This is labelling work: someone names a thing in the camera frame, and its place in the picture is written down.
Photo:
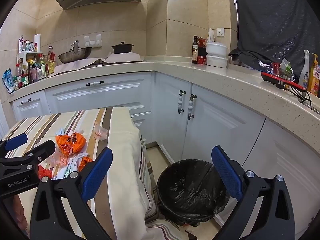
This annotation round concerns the white spray bottle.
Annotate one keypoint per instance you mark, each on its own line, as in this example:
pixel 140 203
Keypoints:
pixel 303 73

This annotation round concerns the red crumpled wrapper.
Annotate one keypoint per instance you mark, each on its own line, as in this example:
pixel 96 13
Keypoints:
pixel 44 172

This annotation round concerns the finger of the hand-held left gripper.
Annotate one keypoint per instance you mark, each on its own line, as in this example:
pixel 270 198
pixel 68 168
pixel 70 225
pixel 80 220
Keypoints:
pixel 37 152
pixel 15 141

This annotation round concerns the clear wrapper with orange print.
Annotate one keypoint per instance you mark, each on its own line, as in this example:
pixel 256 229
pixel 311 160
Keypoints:
pixel 100 132

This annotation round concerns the striped tablecloth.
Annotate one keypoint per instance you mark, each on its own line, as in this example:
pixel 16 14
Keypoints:
pixel 125 170

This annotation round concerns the white stove cloth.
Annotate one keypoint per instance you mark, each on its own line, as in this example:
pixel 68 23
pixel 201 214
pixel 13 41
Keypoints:
pixel 75 67
pixel 125 57

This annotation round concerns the white wall hook rack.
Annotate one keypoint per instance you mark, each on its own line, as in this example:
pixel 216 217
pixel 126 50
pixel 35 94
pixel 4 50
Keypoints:
pixel 93 41

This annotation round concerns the person's left hand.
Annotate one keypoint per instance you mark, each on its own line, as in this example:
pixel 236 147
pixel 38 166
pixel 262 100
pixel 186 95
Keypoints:
pixel 20 215

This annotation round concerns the crumpled white wrapper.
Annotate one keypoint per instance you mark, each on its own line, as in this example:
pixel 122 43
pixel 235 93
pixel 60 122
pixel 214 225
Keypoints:
pixel 61 131

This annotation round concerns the cluster of seasoning bottles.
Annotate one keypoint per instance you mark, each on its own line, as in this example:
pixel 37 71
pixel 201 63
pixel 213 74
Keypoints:
pixel 35 67

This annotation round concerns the black waste bin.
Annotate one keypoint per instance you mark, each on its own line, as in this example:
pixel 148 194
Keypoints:
pixel 192 190

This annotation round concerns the red food packets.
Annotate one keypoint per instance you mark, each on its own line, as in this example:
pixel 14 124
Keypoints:
pixel 202 55

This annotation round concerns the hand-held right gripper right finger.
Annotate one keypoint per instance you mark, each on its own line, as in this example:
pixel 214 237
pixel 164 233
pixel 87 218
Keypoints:
pixel 226 173

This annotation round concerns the large orange wrapper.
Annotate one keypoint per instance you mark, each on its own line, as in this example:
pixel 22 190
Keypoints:
pixel 71 143

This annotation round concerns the white kitchen cabinet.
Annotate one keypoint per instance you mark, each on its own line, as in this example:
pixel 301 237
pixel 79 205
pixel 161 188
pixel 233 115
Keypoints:
pixel 220 130

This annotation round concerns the steel wok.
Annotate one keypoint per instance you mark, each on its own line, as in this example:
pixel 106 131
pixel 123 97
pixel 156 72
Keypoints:
pixel 75 55

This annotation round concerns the white paper packet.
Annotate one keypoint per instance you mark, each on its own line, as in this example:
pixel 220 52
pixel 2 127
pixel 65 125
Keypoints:
pixel 211 35

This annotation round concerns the white wall socket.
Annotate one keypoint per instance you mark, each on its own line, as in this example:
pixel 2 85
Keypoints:
pixel 220 32

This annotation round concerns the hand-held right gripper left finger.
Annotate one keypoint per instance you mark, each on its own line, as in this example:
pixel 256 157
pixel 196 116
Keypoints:
pixel 96 175

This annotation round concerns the small orange wrapper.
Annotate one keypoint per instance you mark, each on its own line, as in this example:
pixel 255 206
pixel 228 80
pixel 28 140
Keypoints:
pixel 85 163

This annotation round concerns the paper towel roll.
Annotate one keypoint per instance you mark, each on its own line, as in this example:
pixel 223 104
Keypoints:
pixel 37 42

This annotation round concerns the dark grey cloth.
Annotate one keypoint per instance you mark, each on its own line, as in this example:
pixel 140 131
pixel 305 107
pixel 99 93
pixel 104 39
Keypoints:
pixel 275 25

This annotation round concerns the dark oil bottle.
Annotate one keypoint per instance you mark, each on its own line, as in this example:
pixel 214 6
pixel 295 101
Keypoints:
pixel 195 51

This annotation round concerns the black lidded pot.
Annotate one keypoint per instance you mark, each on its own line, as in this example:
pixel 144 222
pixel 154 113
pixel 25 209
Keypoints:
pixel 122 48

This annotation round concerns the blue snack packet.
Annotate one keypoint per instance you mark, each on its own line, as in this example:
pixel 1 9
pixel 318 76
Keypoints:
pixel 8 81

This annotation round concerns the yellow dish soap bottle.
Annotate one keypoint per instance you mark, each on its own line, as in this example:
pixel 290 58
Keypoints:
pixel 313 77

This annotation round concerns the white lidded bowl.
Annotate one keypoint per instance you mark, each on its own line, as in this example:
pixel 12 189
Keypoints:
pixel 217 61
pixel 216 48

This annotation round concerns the small clear orange-dotted wrapper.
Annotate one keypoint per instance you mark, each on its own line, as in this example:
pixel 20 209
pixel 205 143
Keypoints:
pixel 58 159

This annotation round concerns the red tray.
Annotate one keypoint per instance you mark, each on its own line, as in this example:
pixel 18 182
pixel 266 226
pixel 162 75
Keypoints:
pixel 277 78

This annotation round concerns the clear packet with green print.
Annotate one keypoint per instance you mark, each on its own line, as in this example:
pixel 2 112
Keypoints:
pixel 285 68

